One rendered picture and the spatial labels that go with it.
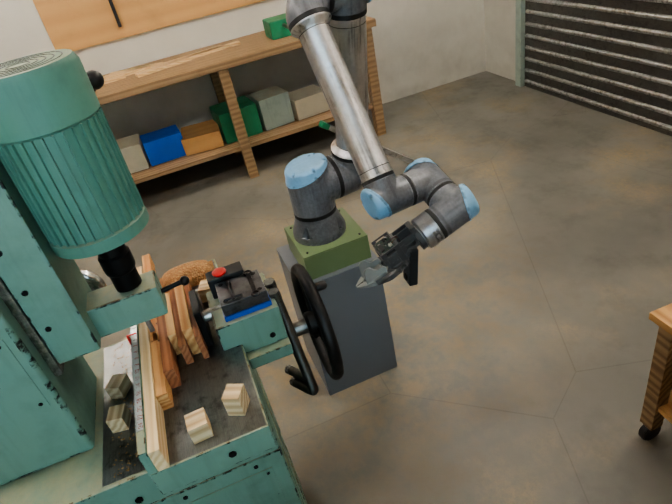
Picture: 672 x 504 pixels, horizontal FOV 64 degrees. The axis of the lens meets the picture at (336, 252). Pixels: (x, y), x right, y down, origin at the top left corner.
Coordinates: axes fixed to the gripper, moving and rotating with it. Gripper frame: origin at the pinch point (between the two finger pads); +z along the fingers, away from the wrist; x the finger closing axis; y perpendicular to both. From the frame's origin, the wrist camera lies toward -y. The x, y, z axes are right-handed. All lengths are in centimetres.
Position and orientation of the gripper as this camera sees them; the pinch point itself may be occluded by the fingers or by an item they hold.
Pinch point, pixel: (362, 286)
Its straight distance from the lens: 141.9
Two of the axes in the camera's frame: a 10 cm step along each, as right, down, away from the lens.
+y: -4.9, -6.4, -5.9
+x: 3.3, 4.9, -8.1
